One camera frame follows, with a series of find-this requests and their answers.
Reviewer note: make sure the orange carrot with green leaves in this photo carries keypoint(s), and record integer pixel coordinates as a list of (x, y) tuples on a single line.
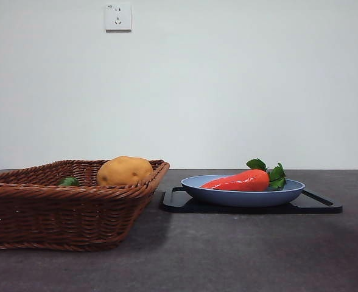
[(243, 181)]

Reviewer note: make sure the brown woven wicker basket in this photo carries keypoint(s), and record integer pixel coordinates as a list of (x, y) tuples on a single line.
[(60, 216)]

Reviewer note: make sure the pale blue round plate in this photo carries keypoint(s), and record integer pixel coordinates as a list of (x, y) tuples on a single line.
[(240, 197)]

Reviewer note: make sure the green chili pepper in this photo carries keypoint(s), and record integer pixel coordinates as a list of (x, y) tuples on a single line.
[(68, 182)]

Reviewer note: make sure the white wall power socket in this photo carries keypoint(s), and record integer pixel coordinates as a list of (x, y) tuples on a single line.
[(118, 17)]

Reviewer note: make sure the yellow-brown potato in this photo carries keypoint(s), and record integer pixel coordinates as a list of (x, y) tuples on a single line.
[(124, 171)]

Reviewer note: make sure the dark rectangular tray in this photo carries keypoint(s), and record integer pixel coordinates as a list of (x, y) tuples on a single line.
[(313, 207)]

